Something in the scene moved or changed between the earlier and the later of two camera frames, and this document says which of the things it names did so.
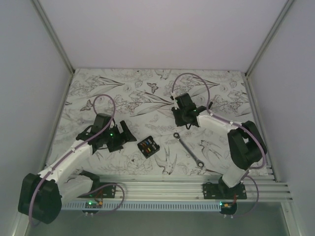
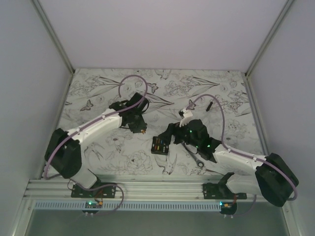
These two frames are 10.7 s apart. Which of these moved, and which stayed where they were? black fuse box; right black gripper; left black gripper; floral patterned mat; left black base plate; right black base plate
Moved: left black gripper; black fuse box; right black gripper
Stayed: right black base plate; floral patterned mat; left black base plate
